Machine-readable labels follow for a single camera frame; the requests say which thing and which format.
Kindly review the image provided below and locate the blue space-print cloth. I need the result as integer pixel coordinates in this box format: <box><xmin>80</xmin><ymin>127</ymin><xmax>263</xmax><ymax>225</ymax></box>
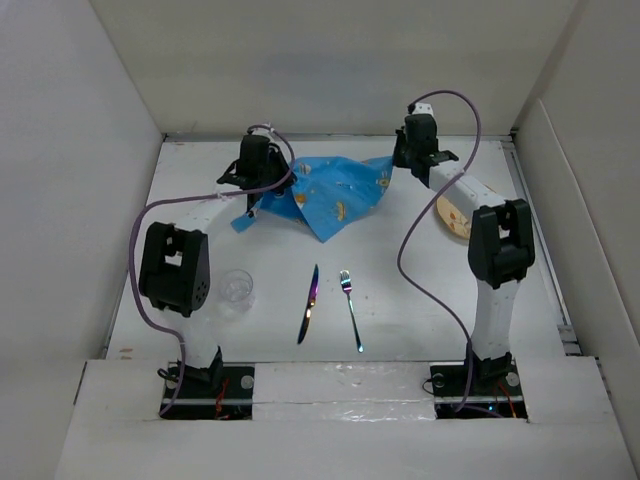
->
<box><xmin>231</xmin><ymin>156</ymin><xmax>393</xmax><ymax>243</ymax></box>

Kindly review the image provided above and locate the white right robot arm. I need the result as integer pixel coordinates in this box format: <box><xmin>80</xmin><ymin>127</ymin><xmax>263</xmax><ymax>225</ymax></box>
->
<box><xmin>393</xmin><ymin>113</ymin><xmax>535</xmax><ymax>394</ymax></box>

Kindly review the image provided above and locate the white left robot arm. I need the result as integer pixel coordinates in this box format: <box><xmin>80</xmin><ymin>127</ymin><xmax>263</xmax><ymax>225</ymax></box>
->
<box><xmin>128</xmin><ymin>125</ymin><xmax>296</xmax><ymax>397</ymax></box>

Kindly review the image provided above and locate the beige bird-pattern plate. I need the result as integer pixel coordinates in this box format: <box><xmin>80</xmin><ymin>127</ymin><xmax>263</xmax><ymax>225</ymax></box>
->
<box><xmin>436</xmin><ymin>196</ymin><xmax>471</xmax><ymax>241</ymax></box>

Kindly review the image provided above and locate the clear plastic cup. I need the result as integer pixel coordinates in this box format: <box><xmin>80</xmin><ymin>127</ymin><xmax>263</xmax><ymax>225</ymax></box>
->
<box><xmin>218</xmin><ymin>269</ymin><xmax>254</xmax><ymax>314</ymax></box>

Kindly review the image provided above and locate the iridescent fork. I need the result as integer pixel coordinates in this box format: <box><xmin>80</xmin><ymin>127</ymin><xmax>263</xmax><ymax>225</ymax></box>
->
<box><xmin>339</xmin><ymin>270</ymin><xmax>364</xmax><ymax>353</ymax></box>

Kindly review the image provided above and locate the iridescent knife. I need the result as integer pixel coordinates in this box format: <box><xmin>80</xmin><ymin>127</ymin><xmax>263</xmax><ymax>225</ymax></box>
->
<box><xmin>297</xmin><ymin>264</ymin><xmax>319</xmax><ymax>345</ymax></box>

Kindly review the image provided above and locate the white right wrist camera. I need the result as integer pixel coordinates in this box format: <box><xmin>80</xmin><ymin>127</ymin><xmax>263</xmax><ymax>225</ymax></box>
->
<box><xmin>407</xmin><ymin>102</ymin><xmax>434</xmax><ymax>116</ymax></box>

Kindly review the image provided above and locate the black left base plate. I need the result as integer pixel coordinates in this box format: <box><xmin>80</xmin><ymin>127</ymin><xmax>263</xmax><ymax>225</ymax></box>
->
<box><xmin>159</xmin><ymin>364</ymin><xmax>255</xmax><ymax>421</ymax></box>

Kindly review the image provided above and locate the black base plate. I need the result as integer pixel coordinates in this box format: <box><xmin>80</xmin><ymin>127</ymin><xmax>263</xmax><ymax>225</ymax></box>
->
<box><xmin>422</xmin><ymin>362</ymin><xmax>528</xmax><ymax>420</ymax></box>
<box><xmin>159</xmin><ymin>364</ymin><xmax>255</xmax><ymax>421</ymax></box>

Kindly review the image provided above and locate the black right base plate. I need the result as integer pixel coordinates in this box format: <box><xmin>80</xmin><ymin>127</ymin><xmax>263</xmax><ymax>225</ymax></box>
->
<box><xmin>422</xmin><ymin>362</ymin><xmax>528</xmax><ymax>420</ymax></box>

